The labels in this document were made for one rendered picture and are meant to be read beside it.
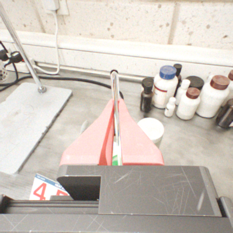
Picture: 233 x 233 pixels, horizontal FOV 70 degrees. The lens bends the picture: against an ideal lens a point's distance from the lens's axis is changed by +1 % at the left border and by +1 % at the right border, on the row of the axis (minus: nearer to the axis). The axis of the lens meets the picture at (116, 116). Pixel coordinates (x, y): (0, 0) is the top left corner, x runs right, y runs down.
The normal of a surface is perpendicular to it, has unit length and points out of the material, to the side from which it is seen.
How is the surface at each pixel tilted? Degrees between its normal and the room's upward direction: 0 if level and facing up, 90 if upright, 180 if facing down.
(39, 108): 0
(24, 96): 0
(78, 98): 0
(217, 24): 90
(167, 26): 90
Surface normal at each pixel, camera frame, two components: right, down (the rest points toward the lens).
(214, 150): -0.05, -0.65
